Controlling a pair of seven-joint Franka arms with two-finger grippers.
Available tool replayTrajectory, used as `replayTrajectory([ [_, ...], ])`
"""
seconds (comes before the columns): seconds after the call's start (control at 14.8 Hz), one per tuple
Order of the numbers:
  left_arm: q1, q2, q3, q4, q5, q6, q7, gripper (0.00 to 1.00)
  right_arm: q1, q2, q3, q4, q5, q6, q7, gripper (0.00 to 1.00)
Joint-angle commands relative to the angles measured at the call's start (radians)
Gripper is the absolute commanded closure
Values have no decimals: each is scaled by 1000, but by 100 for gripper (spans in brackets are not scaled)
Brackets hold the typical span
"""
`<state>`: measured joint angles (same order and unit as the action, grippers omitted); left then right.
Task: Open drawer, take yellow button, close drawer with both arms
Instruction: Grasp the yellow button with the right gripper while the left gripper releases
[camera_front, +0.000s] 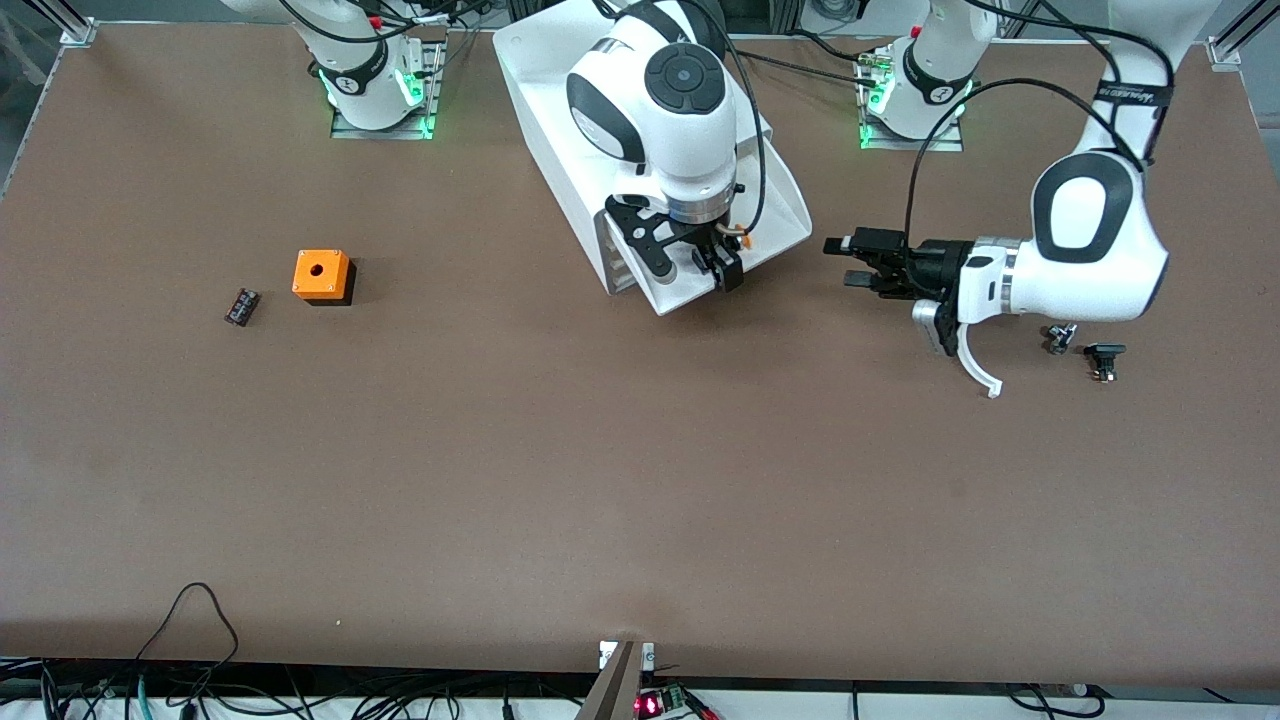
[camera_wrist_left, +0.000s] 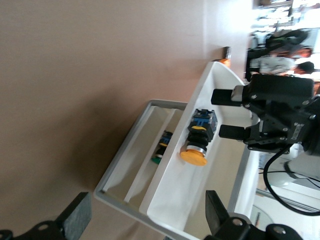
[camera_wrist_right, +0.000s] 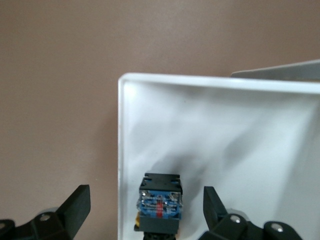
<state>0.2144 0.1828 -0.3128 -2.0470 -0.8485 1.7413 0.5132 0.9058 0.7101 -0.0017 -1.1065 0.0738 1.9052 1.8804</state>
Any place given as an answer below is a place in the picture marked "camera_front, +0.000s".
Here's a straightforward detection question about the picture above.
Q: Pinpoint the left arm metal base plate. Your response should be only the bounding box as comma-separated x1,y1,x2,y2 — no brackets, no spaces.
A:
858,45,966,153

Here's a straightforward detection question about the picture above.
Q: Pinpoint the brown beam at table edge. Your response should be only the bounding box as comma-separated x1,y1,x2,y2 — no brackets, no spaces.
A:
575,640,646,720

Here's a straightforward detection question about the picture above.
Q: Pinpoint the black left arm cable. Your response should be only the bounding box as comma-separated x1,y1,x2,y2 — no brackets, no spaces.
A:
905,0,1176,246

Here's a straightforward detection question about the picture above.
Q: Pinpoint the orange box with hole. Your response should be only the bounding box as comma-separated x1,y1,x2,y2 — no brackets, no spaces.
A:
292,249,357,307

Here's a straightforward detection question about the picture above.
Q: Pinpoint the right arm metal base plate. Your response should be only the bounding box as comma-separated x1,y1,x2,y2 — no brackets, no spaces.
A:
330,28,448,141

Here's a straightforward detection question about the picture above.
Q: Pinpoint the green circuit board red light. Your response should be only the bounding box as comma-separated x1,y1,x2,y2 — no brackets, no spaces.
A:
635,685,721,720

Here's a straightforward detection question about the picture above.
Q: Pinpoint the black push-button switch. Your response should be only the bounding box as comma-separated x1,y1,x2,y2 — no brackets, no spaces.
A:
1084,342,1128,384

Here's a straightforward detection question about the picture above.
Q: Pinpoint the white half-ring clamp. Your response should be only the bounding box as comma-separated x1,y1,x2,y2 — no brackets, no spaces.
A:
955,320,1004,399

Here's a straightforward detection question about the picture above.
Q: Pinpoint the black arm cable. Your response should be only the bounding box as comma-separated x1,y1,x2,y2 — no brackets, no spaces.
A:
590,0,769,236
905,0,1176,246

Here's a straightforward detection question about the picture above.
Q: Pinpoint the thin black looped cable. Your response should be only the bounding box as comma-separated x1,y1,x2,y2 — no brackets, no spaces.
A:
133,582,241,691

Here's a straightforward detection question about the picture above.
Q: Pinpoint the aluminium frame profile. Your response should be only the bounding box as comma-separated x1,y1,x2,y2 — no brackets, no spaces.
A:
30,0,98,47
1207,0,1280,67

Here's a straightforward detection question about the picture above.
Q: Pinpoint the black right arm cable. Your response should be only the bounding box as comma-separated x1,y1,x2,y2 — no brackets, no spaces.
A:
590,0,769,236

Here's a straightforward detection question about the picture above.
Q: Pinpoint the black cable across table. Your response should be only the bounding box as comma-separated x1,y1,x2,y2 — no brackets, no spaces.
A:
740,42,881,86

